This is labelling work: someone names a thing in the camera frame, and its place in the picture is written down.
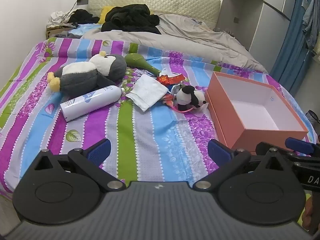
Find black mesh bin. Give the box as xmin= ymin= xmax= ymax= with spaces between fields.
xmin=305 ymin=109 xmax=319 ymax=128

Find striped floral bedsheet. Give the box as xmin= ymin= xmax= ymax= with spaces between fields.
xmin=0 ymin=37 xmax=318 ymax=198

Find crumpled white cloth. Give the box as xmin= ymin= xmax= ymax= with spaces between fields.
xmin=47 ymin=10 xmax=73 ymax=27

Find hanging denim clothes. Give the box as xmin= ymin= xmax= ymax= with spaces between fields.
xmin=301 ymin=0 xmax=320 ymax=53

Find grey duvet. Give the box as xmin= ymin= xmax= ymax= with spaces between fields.
xmin=81 ymin=14 xmax=269 ymax=74

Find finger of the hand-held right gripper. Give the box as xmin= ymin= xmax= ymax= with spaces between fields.
xmin=286 ymin=137 xmax=320 ymax=156
xmin=255 ymin=142 xmax=304 ymax=164

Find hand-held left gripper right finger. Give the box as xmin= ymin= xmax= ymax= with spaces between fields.
xmin=193 ymin=139 xmax=287 ymax=190

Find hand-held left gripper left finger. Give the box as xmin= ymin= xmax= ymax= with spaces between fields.
xmin=33 ymin=138 xmax=127 ymax=191

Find small black cloth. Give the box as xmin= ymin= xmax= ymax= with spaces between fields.
xmin=68 ymin=9 xmax=100 ymax=25

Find shiny red packet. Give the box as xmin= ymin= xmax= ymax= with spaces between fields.
xmin=157 ymin=74 xmax=185 ymax=85

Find black cable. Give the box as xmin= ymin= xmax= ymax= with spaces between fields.
xmin=61 ymin=1 xmax=79 ymax=23

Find yellow pillow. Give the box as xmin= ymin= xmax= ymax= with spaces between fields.
xmin=98 ymin=6 xmax=112 ymax=25

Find orange cardboard box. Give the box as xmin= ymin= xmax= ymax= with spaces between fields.
xmin=205 ymin=71 xmax=309 ymax=153

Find grey penguin plush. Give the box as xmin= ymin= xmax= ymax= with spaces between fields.
xmin=47 ymin=51 xmax=127 ymax=97

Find small panda plush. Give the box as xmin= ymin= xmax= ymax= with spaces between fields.
xmin=175 ymin=85 xmax=207 ymax=110

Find cream quilted headboard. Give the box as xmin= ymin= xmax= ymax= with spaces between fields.
xmin=88 ymin=0 xmax=221 ymax=30

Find blue curtain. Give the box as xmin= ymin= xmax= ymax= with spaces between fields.
xmin=270 ymin=0 xmax=320 ymax=95

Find white spray bottle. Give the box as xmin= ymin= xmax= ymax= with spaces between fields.
xmin=60 ymin=85 xmax=123 ymax=122

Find person's right hand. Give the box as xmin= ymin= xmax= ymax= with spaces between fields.
xmin=301 ymin=194 xmax=320 ymax=233

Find green plush snake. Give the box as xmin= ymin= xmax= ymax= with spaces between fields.
xmin=124 ymin=53 xmax=163 ymax=77

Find grey wardrobe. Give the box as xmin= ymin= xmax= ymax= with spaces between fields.
xmin=216 ymin=0 xmax=304 ymax=53

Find white towel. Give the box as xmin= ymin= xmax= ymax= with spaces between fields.
xmin=126 ymin=74 xmax=169 ymax=112

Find light blue cloth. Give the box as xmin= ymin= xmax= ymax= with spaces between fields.
xmin=69 ymin=24 xmax=103 ymax=37

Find black clothing pile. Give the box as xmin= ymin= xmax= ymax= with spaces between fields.
xmin=101 ymin=4 xmax=162 ymax=34

